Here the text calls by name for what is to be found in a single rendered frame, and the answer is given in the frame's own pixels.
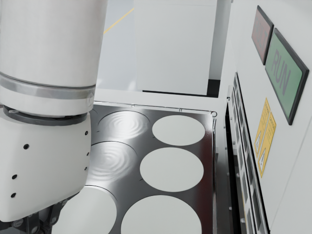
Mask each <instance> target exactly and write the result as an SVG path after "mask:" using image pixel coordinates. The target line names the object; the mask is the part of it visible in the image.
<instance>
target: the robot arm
mask: <svg viewBox="0 0 312 234"><path fill-rule="evenodd" d="M107 6H108V0H0V102H1V103H2V104H3V108H0V231H2V230H5V229H8V228H10V227H13V228H15V229H18V230H19V234H52V226H53V225H55V224H56V223H57V222H58V220H59V215H60V211H61V210H62V208H63V207H64V206H65V204H66V203H67V201H68V200H70V199H71V198H73V197H74V196H76V195H77V194H78V193H79V192H80V191H81V190H82V189H83V188H84V186H85V183H86V180H87V176H88V170H89V163H90V153H91V119H90V113H89V111H90V110H92V108H93V103H94V97H95V90H96V83H97V77H98V68H99V61H100V54H101V48H102V41H103V34H104V25H105V19H106V12H107Z"/></svg>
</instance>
